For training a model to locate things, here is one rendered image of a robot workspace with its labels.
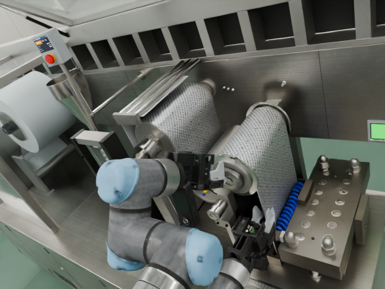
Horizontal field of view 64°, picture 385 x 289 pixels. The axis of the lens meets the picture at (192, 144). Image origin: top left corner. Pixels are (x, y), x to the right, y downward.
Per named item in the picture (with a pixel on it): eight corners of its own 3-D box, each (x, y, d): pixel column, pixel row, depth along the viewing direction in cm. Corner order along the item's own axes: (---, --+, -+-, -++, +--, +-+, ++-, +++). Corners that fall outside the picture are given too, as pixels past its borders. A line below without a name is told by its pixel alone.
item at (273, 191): (270, 234, 92) (256, 190, 82) (295, 180, 106) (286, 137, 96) (271, 234, 92) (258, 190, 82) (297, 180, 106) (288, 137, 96)
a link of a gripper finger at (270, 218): (278, 198, 86) (264, 223, 80) (282, 213, 89) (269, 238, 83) (268, 195, 88) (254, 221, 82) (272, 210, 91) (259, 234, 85)
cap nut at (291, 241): (283, 246, 86) (280, 235, 84) (287, 235, 88) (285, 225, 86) (295, 250, 84) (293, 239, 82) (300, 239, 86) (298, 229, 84)
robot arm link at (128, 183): (91, 204, 55) (93, 156, 55) (137, 198, 63) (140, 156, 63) (120, 213, 50) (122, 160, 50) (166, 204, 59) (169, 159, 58)
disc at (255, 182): (203, 175, 90) (215, 145, 79) (204, 174, 91) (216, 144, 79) (247, 203, 87) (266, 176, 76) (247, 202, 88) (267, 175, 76)
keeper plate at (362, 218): (356, 243, 93) (354, 219, 87) (362, 218, 99) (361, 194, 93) (365, 245, 91) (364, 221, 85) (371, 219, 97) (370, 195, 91)
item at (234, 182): (227, 192, 86) (211, 173, 84) (230, 188, 87) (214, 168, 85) (247, 189, 80) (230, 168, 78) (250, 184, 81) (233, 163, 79)
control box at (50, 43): (45, 70, 99) (26, 39, 93) (57, 61, 104) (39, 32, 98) (61, 65, 96) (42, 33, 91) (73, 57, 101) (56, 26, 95)
